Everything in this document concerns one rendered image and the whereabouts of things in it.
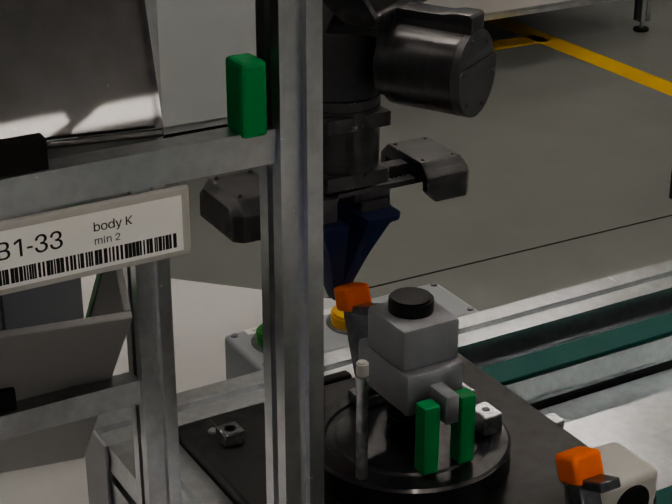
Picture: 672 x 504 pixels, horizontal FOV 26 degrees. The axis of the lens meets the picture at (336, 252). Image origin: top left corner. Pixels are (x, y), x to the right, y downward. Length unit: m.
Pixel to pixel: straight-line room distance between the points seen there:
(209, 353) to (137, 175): 0.82
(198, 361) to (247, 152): 0.79
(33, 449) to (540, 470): 0.34
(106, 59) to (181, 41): 3.58
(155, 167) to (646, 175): 3.76
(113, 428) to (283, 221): 0.50
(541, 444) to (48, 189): 0.55
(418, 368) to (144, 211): 0.40
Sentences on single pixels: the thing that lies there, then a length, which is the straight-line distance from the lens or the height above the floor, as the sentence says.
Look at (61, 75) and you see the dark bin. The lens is 0.61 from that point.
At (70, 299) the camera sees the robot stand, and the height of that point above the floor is 0.95.
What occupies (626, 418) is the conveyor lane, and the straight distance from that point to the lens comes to 1.19.
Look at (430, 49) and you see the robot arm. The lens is 0.92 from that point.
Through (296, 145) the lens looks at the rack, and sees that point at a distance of 0.60.
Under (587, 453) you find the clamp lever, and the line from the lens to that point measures 0.84.
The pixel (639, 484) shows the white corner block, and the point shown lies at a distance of 0.98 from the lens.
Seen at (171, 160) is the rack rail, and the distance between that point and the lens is 0.58.
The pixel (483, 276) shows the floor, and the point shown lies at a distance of 3.59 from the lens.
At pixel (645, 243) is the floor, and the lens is 3.84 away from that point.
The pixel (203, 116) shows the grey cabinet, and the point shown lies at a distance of 4.28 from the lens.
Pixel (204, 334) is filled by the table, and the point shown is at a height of 0.86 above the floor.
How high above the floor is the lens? 1.51
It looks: 24 degrees down
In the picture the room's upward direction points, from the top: straight up
